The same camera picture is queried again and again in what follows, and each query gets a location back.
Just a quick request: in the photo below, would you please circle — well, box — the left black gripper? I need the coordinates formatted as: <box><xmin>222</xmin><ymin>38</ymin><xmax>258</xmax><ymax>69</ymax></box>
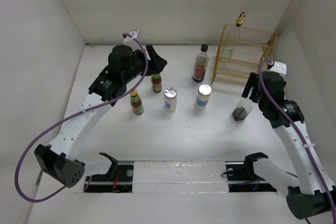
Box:
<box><xmin>123</xmin><ymin>45</ymin><xmax>166</xmax><ymax>83</ymax></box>

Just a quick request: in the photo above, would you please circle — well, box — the square bottle dark residue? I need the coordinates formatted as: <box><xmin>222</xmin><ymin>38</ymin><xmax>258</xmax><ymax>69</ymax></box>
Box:
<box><xmin>232</xmin><ymin>97</ymin><xmax>255</xmax><ymax>121</ymax></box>

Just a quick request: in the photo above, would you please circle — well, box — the chili sauce bottle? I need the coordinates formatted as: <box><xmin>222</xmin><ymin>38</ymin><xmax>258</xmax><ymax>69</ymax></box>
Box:
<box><xmin>130</xmin><ymin>89</ymin><xmax>144</xmax><ymax>115</ymax></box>
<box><xmin>151</xmin><ymin>73</ymin><xmax>162</xmax><ymax>93</ymax></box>

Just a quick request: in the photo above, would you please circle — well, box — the clear gold spout bottle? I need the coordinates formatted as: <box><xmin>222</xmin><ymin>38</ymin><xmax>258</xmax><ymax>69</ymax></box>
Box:
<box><xmin>225</xmin><ymin>12</ymin><xmax>245</xmax><ymax>58</ymax></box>

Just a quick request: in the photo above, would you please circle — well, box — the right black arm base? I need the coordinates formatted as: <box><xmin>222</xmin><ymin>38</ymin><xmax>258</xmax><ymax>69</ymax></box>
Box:
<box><xmin>221</xmin><ymin>152</ymin><xmax>277</xmax><ymax>193</ymax></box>

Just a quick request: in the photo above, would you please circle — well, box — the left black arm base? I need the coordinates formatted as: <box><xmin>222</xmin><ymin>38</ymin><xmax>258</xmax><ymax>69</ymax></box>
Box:
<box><xmin>83</xmin><ymin>152</ymin><xmax>134</xmax><ymax>193</ymax></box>

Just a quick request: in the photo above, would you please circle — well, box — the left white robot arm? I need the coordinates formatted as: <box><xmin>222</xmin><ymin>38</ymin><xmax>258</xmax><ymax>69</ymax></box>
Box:
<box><xmin>34</xmin><ymin>45</ymin><xmax>167</xmax><ymax>188</ymax></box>

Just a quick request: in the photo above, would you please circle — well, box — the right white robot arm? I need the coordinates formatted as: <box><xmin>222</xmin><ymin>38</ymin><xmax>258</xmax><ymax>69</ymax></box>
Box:
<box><xmin>242</xmin><ymin>71</ymin><xmax>335</xmax><ymax>220</ymax></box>

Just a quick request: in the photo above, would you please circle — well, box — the left silver lid jar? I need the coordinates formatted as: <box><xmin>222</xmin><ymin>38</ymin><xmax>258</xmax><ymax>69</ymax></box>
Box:
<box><xmin>164</xmin><ymin>87</ymin><xmax>177</xmax><ymax>112</ymax></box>

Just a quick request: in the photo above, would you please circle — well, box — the silver lid jar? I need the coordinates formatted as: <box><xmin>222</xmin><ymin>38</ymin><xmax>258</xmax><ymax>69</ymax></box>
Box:
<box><xmin>164</xmin><ymin>87</ymin><xmax>177</xmax><ymax>112</ymax></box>
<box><xmin>195</xmin><ymin>84</ymin><xmax>212</xmax><ymax>110</ymax></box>

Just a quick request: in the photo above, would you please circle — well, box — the dark soy sauce bottle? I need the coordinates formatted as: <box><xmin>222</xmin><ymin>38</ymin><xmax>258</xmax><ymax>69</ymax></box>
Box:
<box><xmin>192</xmin><ymin>44</ymin><xmax>209</xmax><ymax>82</ymax></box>

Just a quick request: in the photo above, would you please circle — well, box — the right silver lid jar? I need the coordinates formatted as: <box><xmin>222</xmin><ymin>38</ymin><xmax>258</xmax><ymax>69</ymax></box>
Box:
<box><xmin>195</xmin><ymin>84</ymin><xmax>212</xmax><ymax>110</ymax></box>

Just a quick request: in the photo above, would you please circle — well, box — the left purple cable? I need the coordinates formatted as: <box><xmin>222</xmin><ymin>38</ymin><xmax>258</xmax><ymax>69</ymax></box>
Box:
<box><xmin>14</xmin><ymin>33</ymin><xmax>150</xmax><ymax>203</ymax></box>

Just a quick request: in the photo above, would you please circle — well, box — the purple cable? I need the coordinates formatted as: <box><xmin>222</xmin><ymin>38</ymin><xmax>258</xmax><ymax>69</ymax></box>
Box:
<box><xmin>258</xmin><ymin>59</ymin><xmax>336</xmax><ymax>224</ymax></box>
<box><xmin>14</xmin><ymin>33</ymin><xmax>150</xmax><ymax>203</ymax></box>

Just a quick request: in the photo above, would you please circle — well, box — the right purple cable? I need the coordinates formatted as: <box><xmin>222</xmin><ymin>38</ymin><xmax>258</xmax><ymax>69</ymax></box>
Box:
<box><xmin>258</xmin><ymin>59</ymin><xmax>336</xmax><ymax>224</ymax></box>

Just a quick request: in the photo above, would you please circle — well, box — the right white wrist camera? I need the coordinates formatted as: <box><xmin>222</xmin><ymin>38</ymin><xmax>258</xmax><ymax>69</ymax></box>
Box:
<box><xmin>268</xmin><ymin>61</ymin><xmax>287</xmax><ymax>77</ymax></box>

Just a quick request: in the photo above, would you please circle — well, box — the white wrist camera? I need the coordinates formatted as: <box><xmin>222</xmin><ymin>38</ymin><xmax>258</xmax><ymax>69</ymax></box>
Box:
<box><xmin>122</xmin><ymin>28</ymin><xmax>143</xmax><ymax>45</ymax></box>
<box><xmin>268</xmin><ymin>61</ymin><xmax>287</xmax><ymax>77</ymax></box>

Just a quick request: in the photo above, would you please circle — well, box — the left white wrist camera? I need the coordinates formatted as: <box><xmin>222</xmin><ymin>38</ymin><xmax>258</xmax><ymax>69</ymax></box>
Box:
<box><xmin>122</xmin><ymin>28</ymin><xmax>143</xmax><ymax>45</ymax></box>

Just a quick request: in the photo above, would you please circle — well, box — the yellow wire rack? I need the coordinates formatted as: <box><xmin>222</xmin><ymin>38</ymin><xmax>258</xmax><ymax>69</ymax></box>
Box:
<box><xmin>212</xmin><ymin>24</ymin><xmax>278</xmax><ymax>87</ymax></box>

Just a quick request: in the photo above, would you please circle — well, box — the metal mounting rail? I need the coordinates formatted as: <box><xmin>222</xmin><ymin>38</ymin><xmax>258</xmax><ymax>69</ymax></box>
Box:
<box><xmin>119</xmin><ymin>161</ymin><xmax>247</xmax><ymax>185</ymax></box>

